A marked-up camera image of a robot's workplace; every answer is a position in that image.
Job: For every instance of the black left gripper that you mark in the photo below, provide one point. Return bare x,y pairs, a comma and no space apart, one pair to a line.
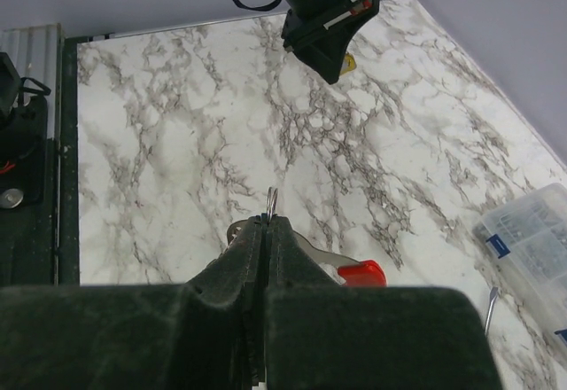
321,40

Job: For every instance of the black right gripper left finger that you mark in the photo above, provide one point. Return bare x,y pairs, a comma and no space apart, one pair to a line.
203,334

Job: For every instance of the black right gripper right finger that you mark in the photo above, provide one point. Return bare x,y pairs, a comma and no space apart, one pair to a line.
329,336

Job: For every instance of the yellow key tag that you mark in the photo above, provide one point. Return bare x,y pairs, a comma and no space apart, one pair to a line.
348,64

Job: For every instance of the clear plastic screw box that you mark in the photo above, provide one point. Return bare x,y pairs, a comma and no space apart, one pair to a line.
528,235

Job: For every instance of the blue handled screwdriver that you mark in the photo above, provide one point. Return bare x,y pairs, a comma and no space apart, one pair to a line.
493,297

